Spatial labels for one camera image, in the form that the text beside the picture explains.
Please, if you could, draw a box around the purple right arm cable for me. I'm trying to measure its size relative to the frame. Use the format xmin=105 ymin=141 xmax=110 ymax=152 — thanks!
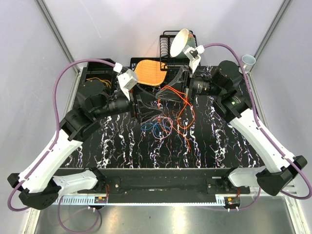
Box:
xmin=202 ymin=43 xmax=310 ymax=212

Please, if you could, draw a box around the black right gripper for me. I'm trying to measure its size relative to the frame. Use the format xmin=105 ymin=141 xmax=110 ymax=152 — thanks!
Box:
xmin=155 ymin=65 xmax=223 ymax=104

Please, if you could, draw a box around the black tall dish rack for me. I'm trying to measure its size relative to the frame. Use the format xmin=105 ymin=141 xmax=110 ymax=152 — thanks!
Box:
xmin=159 ymin=30 xmax=198 ymax=71

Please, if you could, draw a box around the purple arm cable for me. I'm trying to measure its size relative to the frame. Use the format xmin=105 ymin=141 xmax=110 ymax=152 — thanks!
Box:
xmin=7 ymin=58 xmax=122 ymax=231
xmin=202 ymin=43 xmax=310 ymax=212

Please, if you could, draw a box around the black low dish rack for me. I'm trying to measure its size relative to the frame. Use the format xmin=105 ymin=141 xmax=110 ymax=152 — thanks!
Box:
xmin=130 ymin=57 xmax=186 ymax=102

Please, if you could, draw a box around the purple thin cable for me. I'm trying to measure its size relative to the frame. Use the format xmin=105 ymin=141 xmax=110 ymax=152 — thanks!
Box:
xmin=152 ymin=117 xmax=174 ymax=139

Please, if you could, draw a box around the blue cable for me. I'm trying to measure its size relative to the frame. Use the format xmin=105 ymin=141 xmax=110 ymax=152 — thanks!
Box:
xmin=140 ymin=119 xmax=171 ymax=139

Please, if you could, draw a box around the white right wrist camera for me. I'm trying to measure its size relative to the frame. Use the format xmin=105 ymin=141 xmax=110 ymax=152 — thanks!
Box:
xmin=182 ymin=45 xmax=205 ymax=74

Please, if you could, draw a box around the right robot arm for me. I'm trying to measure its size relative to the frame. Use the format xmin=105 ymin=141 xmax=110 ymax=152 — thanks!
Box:
xmin=156 ymin=60 xmax=307 ymax=198

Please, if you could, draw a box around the white mug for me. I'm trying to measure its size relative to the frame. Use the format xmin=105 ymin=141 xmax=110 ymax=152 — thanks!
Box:
xmin=240 ymin=55 xmax=256 ymax=74

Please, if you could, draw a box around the yellow cable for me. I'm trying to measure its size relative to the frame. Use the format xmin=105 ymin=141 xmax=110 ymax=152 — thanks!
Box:
xmin=86 ymin=77 xmax=112 ymax=88

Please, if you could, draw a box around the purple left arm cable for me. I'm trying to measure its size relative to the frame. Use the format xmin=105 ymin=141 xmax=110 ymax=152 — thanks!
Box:
xmin=7 ymin=58 xmax=122 ymax=231

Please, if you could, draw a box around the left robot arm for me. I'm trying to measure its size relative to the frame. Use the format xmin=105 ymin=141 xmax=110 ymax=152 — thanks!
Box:
xmin=7 ymin=79 xmax=160 ymax=210

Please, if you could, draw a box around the green ceramic bowl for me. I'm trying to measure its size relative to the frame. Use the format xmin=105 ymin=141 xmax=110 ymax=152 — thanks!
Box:
xmin=170 ymin=29 xmax=196 ymax=59

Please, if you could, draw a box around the orange cable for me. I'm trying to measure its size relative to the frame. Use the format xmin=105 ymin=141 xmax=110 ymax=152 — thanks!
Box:
xmin=156 ymin=85 xmax=197 ymax=153

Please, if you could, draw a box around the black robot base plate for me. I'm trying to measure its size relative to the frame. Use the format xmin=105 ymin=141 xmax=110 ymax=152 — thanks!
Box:
xmin=77 ymin=168 xmax=252 ymax=204

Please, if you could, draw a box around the orange woven mat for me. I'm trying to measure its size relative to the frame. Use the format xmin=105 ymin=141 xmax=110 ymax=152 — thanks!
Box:
xmin=134 ymin=59 xmax=167 ymax=86

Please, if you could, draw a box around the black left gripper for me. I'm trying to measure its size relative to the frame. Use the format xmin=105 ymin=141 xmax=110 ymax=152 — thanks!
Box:
xmin=93 ymin=84 xmax=164 ymax=123

